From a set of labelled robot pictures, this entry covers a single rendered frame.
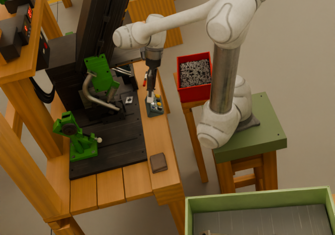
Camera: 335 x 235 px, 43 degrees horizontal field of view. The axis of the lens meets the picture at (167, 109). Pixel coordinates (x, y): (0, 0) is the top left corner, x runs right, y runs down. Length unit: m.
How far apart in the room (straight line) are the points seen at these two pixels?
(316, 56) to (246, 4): 2.55
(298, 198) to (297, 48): 2.38
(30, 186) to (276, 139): 1.17
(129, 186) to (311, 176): 1.46
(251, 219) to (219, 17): 0.93
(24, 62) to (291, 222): 1.35
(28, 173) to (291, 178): 1.87
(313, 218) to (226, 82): 0.70
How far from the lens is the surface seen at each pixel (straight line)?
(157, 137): 2.26
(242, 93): 2.00
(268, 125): 2.18
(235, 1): 1.52
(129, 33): 1.88
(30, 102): 2.15
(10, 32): 2.04
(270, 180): 2.44
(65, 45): 2.55
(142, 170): 2.17
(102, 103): 2.38
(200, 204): 1.95
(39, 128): 2.27
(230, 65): 1.65
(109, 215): 3.16
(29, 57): 1.99
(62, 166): 2.36
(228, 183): 2.36
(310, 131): 3.38
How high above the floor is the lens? 2.54
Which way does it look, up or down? 44 degrees down
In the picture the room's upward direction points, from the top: 16 degrees counter-clockwise
